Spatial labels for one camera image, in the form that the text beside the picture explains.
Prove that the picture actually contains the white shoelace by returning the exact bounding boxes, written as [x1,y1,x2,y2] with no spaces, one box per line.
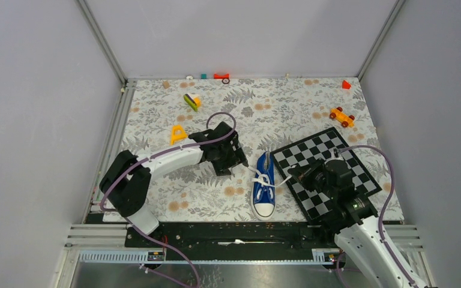
[248,167,292,205]

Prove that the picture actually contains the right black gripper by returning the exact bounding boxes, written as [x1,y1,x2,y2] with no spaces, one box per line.
[287,157,336,199]

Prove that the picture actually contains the black white chessboard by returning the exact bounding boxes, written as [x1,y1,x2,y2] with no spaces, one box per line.
[271,128,382,225]

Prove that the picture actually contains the floral patterned mat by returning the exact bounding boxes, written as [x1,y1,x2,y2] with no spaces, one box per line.
[102,77,405,223]

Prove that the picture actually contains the red triangular block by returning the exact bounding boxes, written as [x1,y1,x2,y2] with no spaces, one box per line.
[342,80,352,89]

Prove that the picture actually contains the red block at wall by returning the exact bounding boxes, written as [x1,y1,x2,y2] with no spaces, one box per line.
[214,74,230,79]

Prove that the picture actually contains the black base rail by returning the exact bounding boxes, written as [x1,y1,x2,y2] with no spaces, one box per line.
[124,222,343,262]

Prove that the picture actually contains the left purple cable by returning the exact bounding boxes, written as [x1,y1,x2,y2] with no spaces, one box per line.
[99,112,238,288]

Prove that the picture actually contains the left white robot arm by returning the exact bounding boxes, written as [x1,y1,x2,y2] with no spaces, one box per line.
[99,122,248,247]

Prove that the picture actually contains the purple cable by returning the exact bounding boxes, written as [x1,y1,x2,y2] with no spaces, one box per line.
[333,145,418,288]
[99,112,238,288]

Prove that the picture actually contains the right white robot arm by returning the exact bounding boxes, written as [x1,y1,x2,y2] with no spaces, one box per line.
[288,158,428,287]

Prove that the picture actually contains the stacked toy bricks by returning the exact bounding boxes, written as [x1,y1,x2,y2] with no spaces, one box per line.
[183,94,202,112]

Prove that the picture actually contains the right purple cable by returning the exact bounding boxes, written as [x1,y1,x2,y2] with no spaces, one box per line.
[333,145,418,288]

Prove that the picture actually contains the yellow plastic triangle toy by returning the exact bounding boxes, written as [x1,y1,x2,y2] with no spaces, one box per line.
[170,125,188,146]

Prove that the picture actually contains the blue canvas sneaker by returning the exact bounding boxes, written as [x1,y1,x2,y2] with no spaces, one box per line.
[250,151,276,221]

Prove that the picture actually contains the orange toy car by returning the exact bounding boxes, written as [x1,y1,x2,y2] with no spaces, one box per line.
[329,106,355,128]

